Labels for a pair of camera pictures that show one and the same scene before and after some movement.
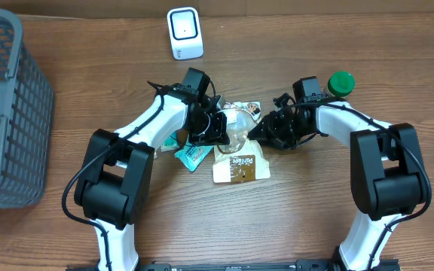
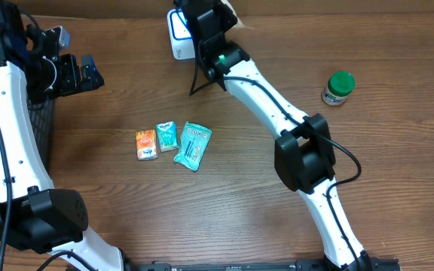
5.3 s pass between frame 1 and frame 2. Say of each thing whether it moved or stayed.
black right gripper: moved
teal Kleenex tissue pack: stayed
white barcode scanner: stayed
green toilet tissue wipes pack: stayed
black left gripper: moved
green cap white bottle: stayed
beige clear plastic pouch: moved
